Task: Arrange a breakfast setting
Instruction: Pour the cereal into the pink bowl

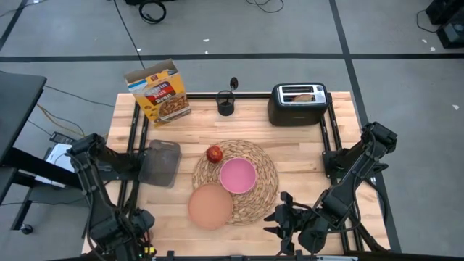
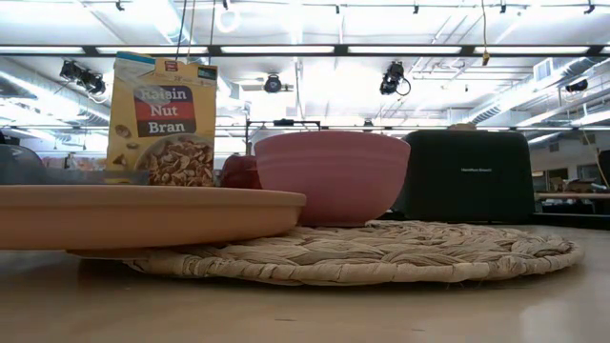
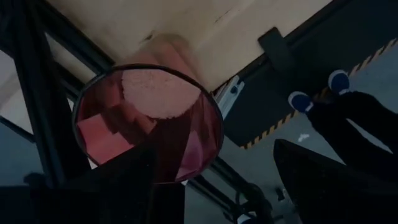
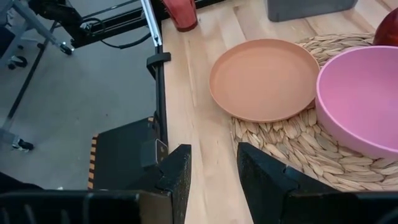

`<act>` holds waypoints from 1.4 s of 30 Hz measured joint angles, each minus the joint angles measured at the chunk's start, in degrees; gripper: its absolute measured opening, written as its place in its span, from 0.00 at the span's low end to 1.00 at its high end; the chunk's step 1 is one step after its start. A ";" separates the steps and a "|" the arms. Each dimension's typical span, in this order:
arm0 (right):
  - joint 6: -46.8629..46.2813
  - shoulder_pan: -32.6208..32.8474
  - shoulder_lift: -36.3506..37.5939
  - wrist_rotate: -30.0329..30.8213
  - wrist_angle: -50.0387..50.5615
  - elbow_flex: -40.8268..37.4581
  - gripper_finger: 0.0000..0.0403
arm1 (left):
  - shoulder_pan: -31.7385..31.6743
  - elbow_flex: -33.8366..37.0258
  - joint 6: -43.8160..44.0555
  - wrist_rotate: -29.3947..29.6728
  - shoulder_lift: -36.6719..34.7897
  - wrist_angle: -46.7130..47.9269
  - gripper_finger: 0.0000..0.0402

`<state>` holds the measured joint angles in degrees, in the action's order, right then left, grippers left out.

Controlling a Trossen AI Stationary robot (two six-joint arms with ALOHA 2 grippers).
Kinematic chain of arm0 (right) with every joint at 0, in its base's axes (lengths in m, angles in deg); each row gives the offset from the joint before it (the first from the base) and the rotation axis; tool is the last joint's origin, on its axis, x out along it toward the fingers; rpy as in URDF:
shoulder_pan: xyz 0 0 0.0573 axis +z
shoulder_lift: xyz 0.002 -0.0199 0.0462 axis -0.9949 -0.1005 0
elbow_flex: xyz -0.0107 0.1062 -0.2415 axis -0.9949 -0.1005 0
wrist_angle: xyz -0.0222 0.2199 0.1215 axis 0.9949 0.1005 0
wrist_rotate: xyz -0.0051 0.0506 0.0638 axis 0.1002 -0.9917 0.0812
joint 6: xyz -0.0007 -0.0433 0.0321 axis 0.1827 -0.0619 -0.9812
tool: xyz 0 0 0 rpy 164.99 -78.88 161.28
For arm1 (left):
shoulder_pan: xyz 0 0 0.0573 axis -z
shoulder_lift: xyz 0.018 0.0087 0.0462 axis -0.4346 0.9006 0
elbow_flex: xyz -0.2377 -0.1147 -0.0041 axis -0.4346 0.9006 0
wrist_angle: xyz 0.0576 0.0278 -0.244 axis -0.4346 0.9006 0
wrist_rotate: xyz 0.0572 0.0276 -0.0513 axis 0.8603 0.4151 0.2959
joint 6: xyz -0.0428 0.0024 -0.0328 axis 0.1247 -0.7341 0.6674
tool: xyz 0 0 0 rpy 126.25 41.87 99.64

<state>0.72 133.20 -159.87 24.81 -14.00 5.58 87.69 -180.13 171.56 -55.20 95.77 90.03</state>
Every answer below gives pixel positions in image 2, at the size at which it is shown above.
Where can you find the pink bowl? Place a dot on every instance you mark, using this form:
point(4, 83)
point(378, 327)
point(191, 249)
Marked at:
point(333, 176)

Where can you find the red apple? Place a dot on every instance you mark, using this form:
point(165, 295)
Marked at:
point(238, 171)

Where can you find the yellow raisin bran cereal box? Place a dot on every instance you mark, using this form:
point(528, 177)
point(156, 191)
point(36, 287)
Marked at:
point(162, 109)

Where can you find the toasted bagel half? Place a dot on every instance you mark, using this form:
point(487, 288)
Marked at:
point(461, 127)

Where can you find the orange plate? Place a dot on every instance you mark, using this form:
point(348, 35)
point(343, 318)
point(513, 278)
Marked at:
point(143, 214)

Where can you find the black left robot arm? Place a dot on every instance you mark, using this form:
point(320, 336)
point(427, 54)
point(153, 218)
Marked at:
point(19, 167)

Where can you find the black ceiling spotlight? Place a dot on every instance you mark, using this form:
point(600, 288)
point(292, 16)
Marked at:
point(83, 78)
point(272, 84)
point(392, 78)

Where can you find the round woven placemat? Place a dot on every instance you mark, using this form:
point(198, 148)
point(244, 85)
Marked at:
point(381, 252)

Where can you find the black overhead rig beam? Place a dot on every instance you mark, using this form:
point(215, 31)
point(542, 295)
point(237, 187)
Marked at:
point(340, 49)

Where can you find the black and silver toaster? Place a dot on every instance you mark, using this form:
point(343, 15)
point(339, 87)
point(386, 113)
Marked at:
point(469, 176)

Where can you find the grey plastic tray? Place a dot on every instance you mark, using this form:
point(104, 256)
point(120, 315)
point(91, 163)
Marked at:
point(95, 177)

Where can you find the black aluminium table frame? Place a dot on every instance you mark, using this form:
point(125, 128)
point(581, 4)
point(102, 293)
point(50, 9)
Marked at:
point(572, 221)

